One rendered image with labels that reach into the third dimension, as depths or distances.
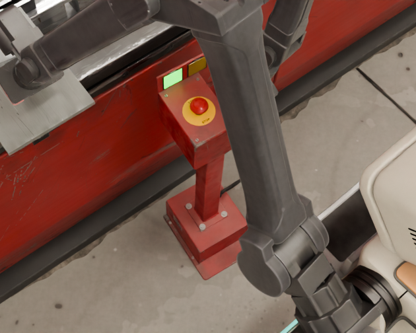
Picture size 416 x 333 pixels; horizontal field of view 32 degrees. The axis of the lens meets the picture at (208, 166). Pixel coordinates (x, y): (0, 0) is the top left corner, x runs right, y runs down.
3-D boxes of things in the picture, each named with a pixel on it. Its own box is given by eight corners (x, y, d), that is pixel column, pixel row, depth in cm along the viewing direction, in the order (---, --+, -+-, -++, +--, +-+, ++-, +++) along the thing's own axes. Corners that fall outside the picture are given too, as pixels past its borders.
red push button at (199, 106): (195, 123, 155) (196, 115, 152) (186, 110, 157) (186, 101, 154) (211, 115, 156) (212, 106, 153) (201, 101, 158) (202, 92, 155)
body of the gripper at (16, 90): (-8, 72, 123) (-5, 67, 116) (43, 43, 125) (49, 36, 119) (13, 105, 124) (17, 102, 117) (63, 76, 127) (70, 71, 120)
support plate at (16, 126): (9, 156, 127) (8, 153, 126) (-62, 54, 135) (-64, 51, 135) (95, 104, 132) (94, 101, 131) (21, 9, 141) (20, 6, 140)
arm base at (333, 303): (325, 366, 91) (389, 306, 95) (295, 318, 89) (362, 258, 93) (290, 345, 99) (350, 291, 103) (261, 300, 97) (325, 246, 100)
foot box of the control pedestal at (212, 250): (205, 281, 220) (205, 269, 209) (162, 217, 229) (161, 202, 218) (258, 248, 225) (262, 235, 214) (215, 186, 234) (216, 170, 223)
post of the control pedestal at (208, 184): (203, 222, 216) (208, 138, 167) (193, 208, 217) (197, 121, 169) (218, 213, 217) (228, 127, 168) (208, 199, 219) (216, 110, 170)
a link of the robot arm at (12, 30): (35, 78, 106) (80, 49, 110) (-13, 12, 103) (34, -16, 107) (14, 95, 116) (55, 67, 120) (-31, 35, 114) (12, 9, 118)
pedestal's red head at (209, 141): (194, 171, 163) (195, 133, 147) (158, 118, 169) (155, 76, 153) (267, 130, 168) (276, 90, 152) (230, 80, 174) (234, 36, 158)
